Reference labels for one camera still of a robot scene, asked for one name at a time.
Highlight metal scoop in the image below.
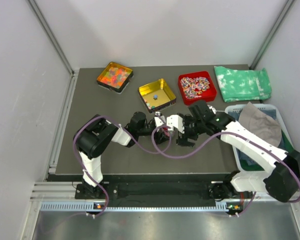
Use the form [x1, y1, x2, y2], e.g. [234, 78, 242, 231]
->
[207, 105, 225, 114]

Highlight red round lid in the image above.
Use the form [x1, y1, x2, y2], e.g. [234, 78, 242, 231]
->
[162, 127, 169, 135]

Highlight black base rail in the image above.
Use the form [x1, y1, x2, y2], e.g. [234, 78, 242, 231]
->
[75, 173, 253, 208]

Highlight green white cloth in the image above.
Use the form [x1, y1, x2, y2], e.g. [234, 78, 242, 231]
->
[214, 66, 272, 103]

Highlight grey cloth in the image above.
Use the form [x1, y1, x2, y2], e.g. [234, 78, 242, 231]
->
[238, 102, 282, 147]

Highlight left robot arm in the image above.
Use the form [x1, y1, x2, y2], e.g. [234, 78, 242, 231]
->
[72, 111, 167, 199]

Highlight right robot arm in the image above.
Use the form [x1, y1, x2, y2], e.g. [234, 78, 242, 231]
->
[167, 100, 300, 203]

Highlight red box of lollipops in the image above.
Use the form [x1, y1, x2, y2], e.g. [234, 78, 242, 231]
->
[177, 71, 217, 106]

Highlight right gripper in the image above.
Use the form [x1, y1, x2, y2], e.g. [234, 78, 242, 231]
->
[176, 115, 205, 149]

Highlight white laundry basket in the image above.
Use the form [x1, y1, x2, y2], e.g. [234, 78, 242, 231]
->
[224, 103, 300, 176]

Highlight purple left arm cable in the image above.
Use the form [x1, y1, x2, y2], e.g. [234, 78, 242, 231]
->
[72, 115, 172, 218]

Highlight speckled tin pastel star candies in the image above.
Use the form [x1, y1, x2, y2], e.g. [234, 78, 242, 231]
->
[138, 78, 177, 114]

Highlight blue cloth in basket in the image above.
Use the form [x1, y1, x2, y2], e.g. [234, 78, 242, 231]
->
[227, 108, 291, 167]

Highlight gold tin translucent star candies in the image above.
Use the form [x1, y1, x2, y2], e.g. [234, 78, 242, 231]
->
[96, 62, 134, 93]

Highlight green cloth in basket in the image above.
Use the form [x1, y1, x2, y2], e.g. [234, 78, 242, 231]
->
[236, 131, 294, 172]

